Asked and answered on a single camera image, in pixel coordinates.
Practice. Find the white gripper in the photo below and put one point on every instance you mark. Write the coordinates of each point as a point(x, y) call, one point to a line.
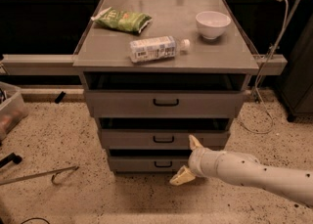
point(200, 162)

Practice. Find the grey drawer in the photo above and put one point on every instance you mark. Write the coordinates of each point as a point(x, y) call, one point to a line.
point(155, 94)
point(146, 161)
point(162, 133)

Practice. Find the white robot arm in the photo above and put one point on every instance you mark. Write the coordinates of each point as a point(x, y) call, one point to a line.
point(245, 170)

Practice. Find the grey bottom drawer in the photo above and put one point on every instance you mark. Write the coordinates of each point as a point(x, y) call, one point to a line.
point(146, 161)

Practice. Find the grey drawer cabinet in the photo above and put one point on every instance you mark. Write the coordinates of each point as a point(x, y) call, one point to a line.
point(106, 50)

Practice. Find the grey top drawer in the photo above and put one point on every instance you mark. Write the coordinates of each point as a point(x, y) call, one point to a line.
point(155, 94)

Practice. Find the clear plastic water bottle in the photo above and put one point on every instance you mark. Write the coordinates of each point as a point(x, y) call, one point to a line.
point(152, 49)

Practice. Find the dark grey side cabinet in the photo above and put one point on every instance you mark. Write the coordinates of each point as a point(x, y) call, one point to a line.
point(295, 85)

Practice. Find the metal rod with hook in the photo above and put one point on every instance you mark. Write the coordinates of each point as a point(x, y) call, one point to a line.
point(37, 175)

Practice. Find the white bowl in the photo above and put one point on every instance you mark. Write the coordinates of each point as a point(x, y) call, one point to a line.
point(212, 24)

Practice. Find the small black floor object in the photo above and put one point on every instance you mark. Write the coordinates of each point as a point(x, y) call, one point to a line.
point(60, 97)

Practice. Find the green chip bag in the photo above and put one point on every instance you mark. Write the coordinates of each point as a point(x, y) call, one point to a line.
point(125, 21)

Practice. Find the black caster wheel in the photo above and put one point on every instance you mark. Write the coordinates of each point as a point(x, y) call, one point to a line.
point(11, 157)

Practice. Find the clear plastic storage bin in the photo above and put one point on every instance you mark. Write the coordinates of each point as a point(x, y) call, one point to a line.
point(12, 108)

